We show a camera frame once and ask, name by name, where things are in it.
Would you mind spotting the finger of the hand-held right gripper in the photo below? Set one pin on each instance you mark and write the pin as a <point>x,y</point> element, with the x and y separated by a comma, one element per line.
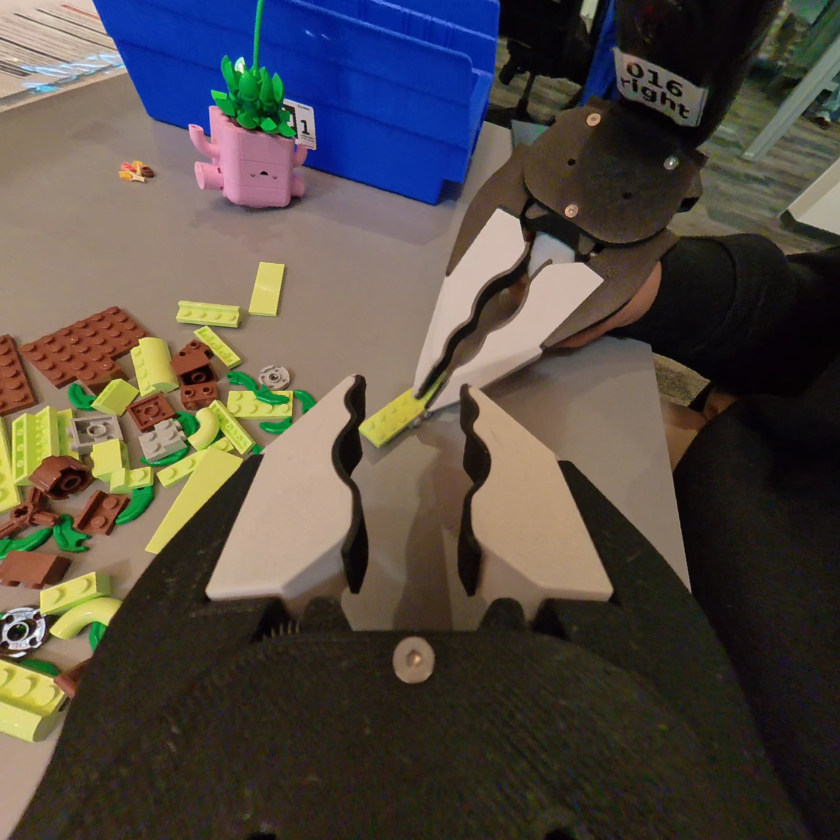
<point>551,308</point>
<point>479,269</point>

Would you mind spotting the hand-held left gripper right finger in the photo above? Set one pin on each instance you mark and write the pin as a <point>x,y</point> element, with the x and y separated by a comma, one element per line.
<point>544,525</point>

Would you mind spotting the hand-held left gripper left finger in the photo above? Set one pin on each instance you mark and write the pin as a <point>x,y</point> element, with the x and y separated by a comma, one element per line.
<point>282,518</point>

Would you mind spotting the lime studded toy plate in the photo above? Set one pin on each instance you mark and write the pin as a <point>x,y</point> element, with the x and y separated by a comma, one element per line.
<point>390,420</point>

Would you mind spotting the lime smooth toy tile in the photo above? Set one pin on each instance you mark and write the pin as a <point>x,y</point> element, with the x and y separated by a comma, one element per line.
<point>267,289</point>

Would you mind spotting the pile of toy bricks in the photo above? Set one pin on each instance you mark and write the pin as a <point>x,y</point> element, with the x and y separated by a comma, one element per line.
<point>79,348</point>

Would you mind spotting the person's right forearm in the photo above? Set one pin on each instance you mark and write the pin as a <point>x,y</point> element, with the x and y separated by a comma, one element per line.
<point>735,308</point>

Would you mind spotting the person's right hand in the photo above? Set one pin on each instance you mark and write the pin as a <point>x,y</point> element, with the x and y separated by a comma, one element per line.
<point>633,312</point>

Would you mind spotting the black office chair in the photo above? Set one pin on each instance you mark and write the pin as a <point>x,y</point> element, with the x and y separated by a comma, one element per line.
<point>544,46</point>

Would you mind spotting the blue storage bin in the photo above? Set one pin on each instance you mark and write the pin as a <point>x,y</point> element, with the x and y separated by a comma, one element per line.
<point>380,85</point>

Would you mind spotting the white desk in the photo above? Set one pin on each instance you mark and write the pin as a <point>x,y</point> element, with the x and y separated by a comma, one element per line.
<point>807,98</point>

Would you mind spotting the white label card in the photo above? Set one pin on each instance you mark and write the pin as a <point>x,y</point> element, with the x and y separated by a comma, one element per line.
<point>305,124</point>

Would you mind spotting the person's black clothing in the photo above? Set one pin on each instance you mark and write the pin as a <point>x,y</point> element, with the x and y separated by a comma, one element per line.
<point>774,558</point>

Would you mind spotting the pink lego animal model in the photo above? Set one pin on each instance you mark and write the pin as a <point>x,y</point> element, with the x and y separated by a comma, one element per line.
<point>253,164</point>

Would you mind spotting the small orange toy flower pieces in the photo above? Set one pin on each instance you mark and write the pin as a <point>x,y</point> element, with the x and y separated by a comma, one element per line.
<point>136,172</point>

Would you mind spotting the printed white sheet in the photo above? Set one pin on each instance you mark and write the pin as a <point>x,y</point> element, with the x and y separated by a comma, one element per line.
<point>46,39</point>

